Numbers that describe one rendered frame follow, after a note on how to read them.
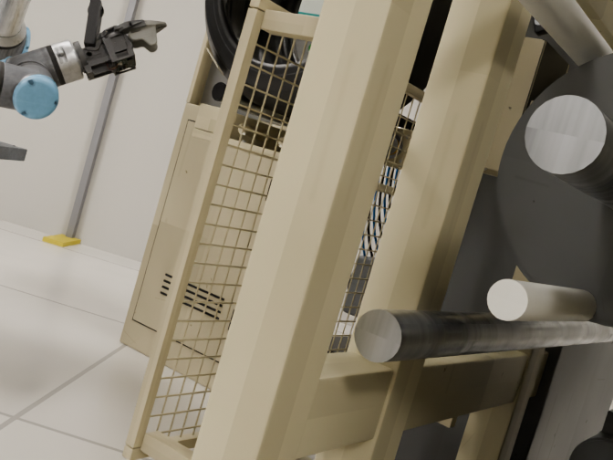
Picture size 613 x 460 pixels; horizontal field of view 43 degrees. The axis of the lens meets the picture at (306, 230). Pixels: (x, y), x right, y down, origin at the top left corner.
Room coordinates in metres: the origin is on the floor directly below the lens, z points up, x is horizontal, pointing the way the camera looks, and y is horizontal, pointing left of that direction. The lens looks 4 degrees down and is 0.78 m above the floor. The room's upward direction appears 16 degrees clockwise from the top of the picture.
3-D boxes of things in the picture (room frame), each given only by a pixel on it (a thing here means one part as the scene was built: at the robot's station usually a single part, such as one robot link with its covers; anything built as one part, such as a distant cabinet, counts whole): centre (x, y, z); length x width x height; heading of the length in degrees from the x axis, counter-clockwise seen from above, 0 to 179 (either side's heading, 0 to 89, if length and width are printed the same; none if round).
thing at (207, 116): (1.95, 0.18, 0.84); 0.36 x 0.09 x 0.06; 147
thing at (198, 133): (1.87, 0.07, 0.80); 0.37 x 0.36 x 0.02; 57
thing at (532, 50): (1.85, -0.37, 1.05); 0.20 x 0.15 x 0.30; 147
